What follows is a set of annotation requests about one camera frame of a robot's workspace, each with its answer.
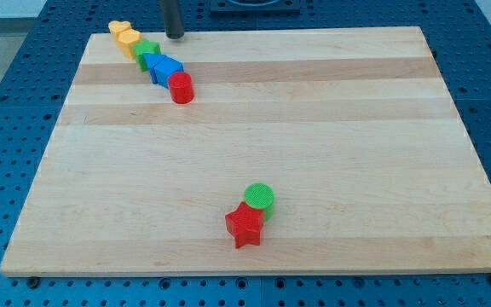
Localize blue cube block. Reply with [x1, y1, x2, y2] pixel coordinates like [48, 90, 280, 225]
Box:
[154, 57, 184, 89]

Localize blue triangle block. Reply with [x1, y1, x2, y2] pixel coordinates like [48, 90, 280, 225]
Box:
[143, 53, 166, 84]

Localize green cylinder block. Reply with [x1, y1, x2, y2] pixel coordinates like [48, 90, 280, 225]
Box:
[244, 182, 275, 221]

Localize red star block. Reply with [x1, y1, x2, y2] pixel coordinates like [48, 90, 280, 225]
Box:
[225, 201, 264, 249]

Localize red cylinder block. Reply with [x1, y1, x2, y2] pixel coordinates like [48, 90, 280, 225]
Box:
[167, 72, 194, 104]

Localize wooden board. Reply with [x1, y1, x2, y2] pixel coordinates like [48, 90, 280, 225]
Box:
[0, 26, 491, 277]

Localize green star block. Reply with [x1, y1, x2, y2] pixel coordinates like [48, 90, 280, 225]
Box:
[132, 39, 161, 72]

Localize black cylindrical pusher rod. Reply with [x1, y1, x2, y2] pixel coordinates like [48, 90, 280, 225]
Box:
[159, 0, 184, 39]

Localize yellow hexagon block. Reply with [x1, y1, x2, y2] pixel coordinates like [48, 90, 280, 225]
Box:
[117, 29, 142, 60]

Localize yellow heart block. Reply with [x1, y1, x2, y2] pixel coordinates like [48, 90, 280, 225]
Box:
[107, 20, 132, 42]

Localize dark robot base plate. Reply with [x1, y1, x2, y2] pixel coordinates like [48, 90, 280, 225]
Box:
[208, 0, 301, 15]

